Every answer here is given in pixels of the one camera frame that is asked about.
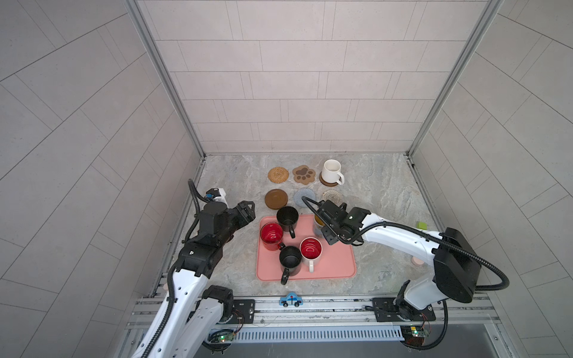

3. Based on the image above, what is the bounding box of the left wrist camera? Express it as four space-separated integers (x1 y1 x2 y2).
205 188 227 204

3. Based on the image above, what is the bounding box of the black mug front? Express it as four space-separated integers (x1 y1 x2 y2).
279 244 302 285

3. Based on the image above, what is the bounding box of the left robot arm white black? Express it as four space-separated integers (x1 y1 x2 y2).
134 180 256 357

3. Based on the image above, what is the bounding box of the dark brown wooden coaster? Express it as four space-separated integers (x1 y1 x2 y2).
264 189 289 210

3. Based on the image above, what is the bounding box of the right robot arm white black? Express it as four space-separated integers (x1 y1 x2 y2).
302 196 510 321

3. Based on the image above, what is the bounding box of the grey-blue woven round coaster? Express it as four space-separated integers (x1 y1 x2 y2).
293 188 316 207

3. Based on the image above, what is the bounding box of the yellow inside mug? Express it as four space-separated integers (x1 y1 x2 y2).
313 215 324 238

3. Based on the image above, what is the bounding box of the green small cube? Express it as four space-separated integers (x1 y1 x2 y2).
416 222 428 231

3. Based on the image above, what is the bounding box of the white mug red inside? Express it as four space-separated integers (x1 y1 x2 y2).
299 237 323 273

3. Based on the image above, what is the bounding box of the left circuit board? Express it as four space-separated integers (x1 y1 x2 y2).
208 329 236 345

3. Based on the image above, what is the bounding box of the ventilation grille strip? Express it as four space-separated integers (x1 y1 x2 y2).
234 326 404 344

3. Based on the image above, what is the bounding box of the paw shaped cork coaster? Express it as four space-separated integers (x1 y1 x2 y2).
292 165 316 185

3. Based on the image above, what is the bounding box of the pink round disc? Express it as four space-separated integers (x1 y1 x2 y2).
411 257 425 266

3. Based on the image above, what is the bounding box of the pink rectangular tray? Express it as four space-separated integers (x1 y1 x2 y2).
256 214 357 282

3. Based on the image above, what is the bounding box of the right circuit board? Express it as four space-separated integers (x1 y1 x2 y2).
400 326 431 347

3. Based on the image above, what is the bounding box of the blue toy car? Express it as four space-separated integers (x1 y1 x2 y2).
279 292 303 307

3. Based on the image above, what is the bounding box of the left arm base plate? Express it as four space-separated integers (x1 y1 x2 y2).
217 299 255 325

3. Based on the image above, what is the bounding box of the circuit board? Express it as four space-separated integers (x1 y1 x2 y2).
208 329 236 345
400 326 431 347

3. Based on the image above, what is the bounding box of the red mug left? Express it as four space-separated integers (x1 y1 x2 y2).
260 222 284 251

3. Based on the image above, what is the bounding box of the black mug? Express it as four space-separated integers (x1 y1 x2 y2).
279 244 302 285
276 206 299 239

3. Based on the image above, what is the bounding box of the woven rattan round coaster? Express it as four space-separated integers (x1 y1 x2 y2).
267 166 289 183

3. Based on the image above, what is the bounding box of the multicolour woven round coaster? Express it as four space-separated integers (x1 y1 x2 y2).
322 189 344 206

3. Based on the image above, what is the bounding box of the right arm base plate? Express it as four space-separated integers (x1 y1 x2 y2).
363 298 436 322

